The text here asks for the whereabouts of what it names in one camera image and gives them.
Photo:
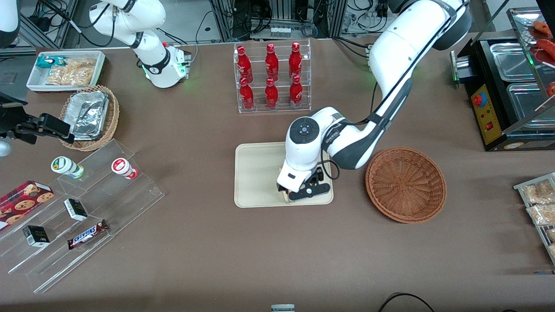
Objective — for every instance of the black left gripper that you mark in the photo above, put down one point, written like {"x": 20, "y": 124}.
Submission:
{"x": 321, "y": 176}

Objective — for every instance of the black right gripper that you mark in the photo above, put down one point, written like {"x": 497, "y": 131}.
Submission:
{"x": 22, "y": 127}

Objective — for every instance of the triangle sandwich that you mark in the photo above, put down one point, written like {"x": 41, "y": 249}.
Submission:
{"x": 285, "y": 197}

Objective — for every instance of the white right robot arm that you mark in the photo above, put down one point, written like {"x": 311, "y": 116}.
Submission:
{"x": 154, "y": 65}

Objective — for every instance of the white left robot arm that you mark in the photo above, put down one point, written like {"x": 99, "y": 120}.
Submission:
{"x": 390, "y": 52}

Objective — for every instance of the beige plastic serving tray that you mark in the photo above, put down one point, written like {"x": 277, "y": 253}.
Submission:
{"x": 256, "y": 173}

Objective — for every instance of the aluminium foil tray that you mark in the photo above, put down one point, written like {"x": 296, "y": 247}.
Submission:
{"x": 80, "y": 96}
{"x": 89, "y": 119}

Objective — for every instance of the light tan wicker basket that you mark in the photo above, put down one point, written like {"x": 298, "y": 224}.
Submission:
{"x": 110, "y": 117}

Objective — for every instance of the brown round wicker basket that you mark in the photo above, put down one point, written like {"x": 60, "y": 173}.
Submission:
{"x": 405, "y": 186}

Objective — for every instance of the grey snack rack tray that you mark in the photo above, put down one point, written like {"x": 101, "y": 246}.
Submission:
{"x": 520, "y": 187}

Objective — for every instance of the green lid yogurt cup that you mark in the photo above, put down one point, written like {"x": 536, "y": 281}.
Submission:
{"x": 65, "y": 165}

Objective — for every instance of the white rectangular snack bin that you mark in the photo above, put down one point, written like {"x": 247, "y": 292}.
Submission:
{"x": 34, "y": 82}

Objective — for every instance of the clear bag of chips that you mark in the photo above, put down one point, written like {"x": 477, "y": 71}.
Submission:
{"x": 69, "y": 77}
{"x": 80, "y": 63}

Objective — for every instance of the teal snack packet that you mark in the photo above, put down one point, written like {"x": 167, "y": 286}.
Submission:
{"x": 45, "y": 62}

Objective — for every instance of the red chocolate chip cookie box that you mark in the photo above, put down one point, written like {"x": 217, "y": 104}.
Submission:
{"x": 24, "y": 201}

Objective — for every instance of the clear acrylic bottle rack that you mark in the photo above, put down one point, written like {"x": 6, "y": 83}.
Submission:
{"x": 282, "y": 108}

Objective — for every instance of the small black carton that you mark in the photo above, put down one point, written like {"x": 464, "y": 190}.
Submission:
{"x": 76, "y": 209}
{"x": 36, "y": 236}

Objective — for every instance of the red lid yogurt cup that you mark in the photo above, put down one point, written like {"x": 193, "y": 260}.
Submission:
{"x": 121, "y": 166}

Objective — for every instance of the red cola bottle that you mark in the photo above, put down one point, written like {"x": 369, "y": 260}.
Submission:
{"x": 247, "y": 95}
{"x": 295, "y": 61}
{"x": 272, "y": 63}
{"x": 244, "y": 65}
{"x": 296, "y": 92}
{"x": 271, "y": 94}

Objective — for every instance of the Snickers chocolate bar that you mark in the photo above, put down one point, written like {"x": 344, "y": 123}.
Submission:
{"x": 86, "y": 234}

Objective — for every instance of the clear acrylic stepped display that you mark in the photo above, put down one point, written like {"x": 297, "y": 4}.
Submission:
{"x": 130, "y": 203}

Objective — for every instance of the small grey white box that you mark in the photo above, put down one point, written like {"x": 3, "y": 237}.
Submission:
{"x": 282, "y": 308}

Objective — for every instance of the white power strip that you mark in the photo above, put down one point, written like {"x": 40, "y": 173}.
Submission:
{"x": 281, "y": 31}

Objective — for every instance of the black food warmer appliance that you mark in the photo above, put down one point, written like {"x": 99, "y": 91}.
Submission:
{"x": 475, "y": 60}

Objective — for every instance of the clear bag of crackers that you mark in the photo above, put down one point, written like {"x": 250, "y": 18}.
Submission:
{"x": 540, "y": 193}
{"x": 542, "y": 214}
{"x": 550, "y": 235}
{"x": 552, "y": 250}

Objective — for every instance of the stainless steel warmer pan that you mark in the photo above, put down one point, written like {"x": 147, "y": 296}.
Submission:
{"x": 531, "y": 106}
{"x": 514, "y": 63}

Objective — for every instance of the red food piece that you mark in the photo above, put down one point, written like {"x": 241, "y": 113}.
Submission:
{"x": 542, "y": 27}
{"x": 547, "y": 50}
{"x": 551, "y": 89}

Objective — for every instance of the aluminium frame rack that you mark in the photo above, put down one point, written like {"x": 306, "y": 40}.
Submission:
{"x": 277, "y": 11}

